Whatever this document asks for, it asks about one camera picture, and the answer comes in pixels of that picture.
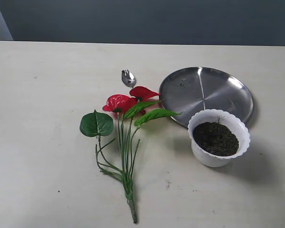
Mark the white plastic flower pot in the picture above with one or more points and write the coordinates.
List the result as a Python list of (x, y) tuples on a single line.
[(233, 123)]

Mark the dark soil in pot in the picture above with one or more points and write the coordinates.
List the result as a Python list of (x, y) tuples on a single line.
[(216, 139)]

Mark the metal spoon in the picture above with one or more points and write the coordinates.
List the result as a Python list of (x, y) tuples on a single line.
[(128, 78)]

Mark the artificial red flower stem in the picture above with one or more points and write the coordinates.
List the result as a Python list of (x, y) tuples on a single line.
[(120, 120)]

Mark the round steel plate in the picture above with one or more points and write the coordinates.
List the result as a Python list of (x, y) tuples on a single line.
[(190, 90)]

